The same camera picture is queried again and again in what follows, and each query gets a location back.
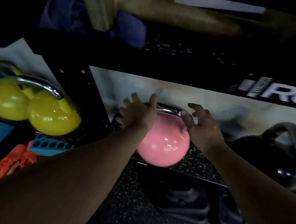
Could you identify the person's right hand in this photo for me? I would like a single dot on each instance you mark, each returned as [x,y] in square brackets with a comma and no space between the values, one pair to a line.
[205,133]

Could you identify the person's left hand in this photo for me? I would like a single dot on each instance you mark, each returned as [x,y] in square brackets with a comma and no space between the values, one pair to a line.
[137,117]

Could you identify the person's right thumb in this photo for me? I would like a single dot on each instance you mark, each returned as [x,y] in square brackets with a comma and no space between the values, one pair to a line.
[188,121]

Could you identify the person's left thumb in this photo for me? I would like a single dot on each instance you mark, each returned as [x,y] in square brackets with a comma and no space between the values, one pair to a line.
[153,102]

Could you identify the person's left forearm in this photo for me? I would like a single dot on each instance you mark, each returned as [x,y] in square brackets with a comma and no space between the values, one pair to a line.
[71,176]

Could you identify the person's right forearm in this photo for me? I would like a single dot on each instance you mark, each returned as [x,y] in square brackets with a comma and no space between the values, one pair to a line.
[257,198]

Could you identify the black metal storage rack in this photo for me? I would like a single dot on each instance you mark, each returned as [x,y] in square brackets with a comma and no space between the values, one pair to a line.
[171,68]

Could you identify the dark floor weight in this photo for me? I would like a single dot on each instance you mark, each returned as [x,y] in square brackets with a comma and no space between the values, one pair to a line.
[183,201]
[235,215]

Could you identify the blue block with holes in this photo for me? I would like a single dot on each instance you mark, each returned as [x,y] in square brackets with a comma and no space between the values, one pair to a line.
[48,146]

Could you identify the thick wooden club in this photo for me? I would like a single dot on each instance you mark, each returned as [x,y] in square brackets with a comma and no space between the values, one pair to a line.
[98,0]

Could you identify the blue cloth bag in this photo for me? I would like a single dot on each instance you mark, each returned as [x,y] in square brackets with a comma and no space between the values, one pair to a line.
[65,12]

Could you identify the orange resistance band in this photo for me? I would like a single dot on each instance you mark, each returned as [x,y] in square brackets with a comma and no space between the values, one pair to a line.
[10,163]

